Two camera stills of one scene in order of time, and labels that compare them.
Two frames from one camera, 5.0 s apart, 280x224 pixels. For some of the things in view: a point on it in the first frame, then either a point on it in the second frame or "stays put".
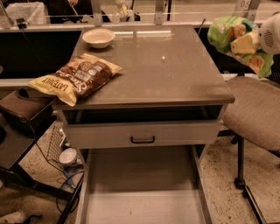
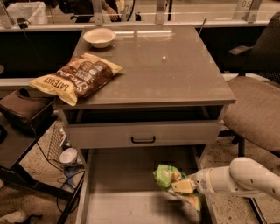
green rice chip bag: x=223 y=31 to x=165 y=175
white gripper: x=269 y=34 to x=202 y=182
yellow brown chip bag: x=77 y=77 stays put
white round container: x=67 y=156 stays put
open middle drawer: x=143 y=185 stays put
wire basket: x=58 y=135 stays put
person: x=69 y=10 to x=82 y=10
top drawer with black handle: x=144 y=135 stays put
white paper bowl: x=98 y=38 stays put
